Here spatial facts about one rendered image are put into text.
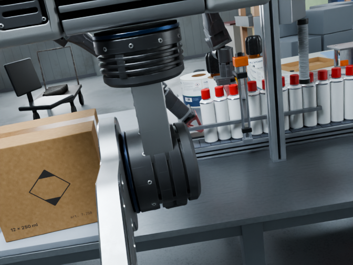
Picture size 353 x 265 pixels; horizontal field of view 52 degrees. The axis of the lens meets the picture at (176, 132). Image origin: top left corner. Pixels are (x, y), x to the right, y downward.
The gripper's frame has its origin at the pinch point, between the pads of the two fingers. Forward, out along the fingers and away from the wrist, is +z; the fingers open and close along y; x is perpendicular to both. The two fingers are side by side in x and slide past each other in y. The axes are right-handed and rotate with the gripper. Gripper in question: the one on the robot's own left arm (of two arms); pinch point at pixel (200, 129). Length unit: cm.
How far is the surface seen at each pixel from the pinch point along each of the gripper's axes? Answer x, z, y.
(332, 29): -125, 104, 240
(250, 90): -23.2, 2.4, -0.9
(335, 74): -49, 21, -1
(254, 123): -15.7, 12.5, -2.1
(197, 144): 4.9, 3.1, -1.7
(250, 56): -36, 11, 59
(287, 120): -25.0, 20.5, -2.2
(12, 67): 148, -112, 298
